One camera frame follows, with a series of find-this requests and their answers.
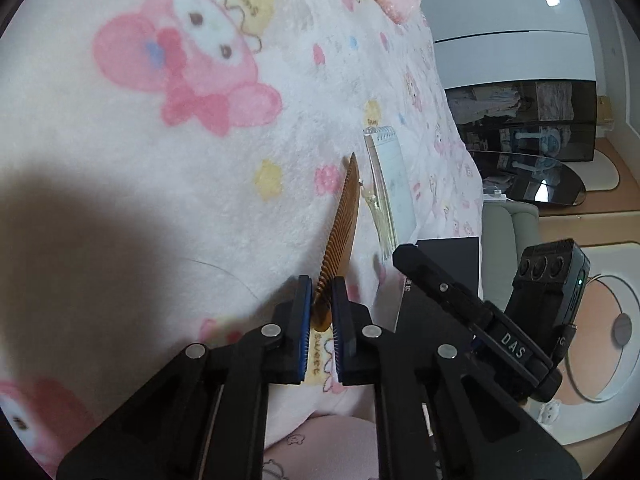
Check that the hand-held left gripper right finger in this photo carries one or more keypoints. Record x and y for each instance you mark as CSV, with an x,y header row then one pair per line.
x,y
337,330

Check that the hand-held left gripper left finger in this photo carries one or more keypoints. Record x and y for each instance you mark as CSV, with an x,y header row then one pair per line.
x,y
304,330

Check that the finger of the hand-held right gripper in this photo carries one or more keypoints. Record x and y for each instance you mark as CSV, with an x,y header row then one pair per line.
x,y
440,290

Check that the black cardboard box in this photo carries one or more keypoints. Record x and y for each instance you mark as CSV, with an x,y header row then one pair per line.
x,y
450,255

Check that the brown wooden comb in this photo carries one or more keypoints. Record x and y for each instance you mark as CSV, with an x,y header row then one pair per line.
x,y
342,230

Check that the grey padded headboard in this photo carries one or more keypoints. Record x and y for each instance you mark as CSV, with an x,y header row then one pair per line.
x,y
510,240

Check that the translucent yellow plastic item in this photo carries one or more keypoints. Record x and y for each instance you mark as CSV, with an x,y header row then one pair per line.
x,y
382,230

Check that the white power strip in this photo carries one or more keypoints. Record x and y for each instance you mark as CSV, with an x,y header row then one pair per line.
x,y
494,195

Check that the white spiral notepad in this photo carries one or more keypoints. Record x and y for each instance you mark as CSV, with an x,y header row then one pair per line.
x,y
395,185

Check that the black framed floor mirror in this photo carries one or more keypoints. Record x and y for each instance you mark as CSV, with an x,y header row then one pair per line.
x,y
535,177

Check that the black glass cabinet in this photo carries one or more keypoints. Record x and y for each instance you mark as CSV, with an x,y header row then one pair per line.
x,y
525,120

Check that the white wardrobe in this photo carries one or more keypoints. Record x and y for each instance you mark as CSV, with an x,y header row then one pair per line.
x,y
510,35

